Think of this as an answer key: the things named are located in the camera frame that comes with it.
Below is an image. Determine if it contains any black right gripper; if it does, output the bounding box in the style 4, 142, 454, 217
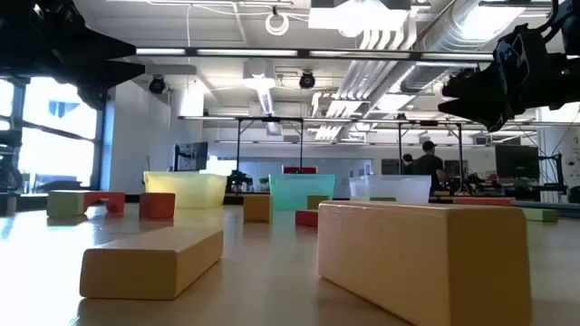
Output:
438, 57, 570, 132

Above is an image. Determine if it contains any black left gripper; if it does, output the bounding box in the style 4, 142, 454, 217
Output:
0, 0, 146, 110

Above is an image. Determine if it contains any green rectangular wooden block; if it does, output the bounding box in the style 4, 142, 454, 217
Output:
520, 207, 559, 224

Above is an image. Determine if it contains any red wooden arch block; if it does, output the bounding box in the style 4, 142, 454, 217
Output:
83, 191, 127, 215

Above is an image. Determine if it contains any green wooden cube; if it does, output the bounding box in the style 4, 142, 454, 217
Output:
46, 189, 87, 218
306, 195, 330, 211

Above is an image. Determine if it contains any red wooden cube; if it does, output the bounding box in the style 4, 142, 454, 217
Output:
139, 192, 176, 220

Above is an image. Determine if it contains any orange wooden cube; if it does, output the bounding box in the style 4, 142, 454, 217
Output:
243, 194, 274, 224

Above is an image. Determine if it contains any orange long wooden block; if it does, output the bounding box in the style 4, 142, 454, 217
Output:
79, 225, 225, 301
316, 200, 534, 326

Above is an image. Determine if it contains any black computer monitor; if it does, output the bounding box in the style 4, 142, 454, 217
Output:
494, 144, 540, 181
174, 141, 209, 172

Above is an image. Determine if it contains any red wooden cylinder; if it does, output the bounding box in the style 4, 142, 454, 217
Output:
452, 196, 517, 207

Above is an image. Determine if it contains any large window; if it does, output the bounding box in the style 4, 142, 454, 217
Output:
0, 76, 99, 191

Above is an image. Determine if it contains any clear plastic bin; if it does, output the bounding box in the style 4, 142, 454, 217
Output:
348, 174, 432, 205

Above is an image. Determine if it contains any long overhead light bar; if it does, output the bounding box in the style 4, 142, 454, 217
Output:
134, 46, 496, 62

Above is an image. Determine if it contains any white ceiling light panel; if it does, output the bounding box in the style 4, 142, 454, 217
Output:
307, 0, 411, 38

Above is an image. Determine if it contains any yellow plastic bin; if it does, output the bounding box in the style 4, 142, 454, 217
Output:
143, 170, 228, 209

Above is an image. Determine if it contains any teal plastic bin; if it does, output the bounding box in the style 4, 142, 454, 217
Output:
268, 173, 337, 212

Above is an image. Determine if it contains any red rectangular wooden block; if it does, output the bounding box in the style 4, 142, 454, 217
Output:
295, 209, 319, 228

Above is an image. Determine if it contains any black background rig frame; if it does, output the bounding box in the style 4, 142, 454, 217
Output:
397, 120, 464, 177
234, 116, 305, 174

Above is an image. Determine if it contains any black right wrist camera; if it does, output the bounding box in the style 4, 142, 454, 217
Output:
492, 24, 552, 78

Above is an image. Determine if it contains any silver ventilation duct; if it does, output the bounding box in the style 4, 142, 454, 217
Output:
401, 0, 529, 94

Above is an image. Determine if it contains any white cable coil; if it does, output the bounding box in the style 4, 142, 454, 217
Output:
265, 11, 290, 37

